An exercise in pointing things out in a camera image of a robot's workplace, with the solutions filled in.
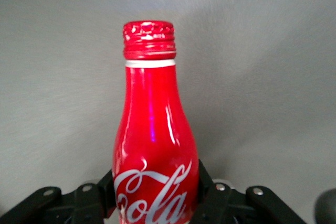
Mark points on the red coke bottle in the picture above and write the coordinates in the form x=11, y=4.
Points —
x=155, y=119

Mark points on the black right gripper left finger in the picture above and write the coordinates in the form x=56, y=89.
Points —
x=65, y=205

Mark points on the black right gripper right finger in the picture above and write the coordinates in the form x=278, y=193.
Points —
x=231, y=205

